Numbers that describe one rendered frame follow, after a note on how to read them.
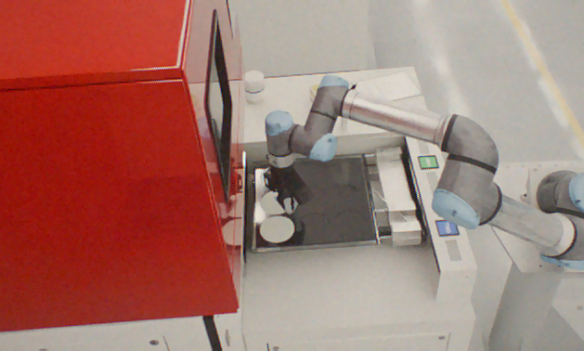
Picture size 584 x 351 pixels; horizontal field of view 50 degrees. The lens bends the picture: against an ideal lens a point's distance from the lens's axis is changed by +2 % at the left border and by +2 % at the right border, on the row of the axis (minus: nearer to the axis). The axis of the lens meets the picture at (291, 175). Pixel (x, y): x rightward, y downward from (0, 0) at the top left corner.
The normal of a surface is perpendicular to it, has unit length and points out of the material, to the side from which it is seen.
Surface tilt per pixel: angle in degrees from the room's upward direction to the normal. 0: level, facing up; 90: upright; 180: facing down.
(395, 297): 0
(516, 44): 0
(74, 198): 90
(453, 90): 0
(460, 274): 90
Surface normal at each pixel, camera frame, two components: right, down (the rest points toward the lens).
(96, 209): 0.04, 0.70
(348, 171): -0.07, -0.71
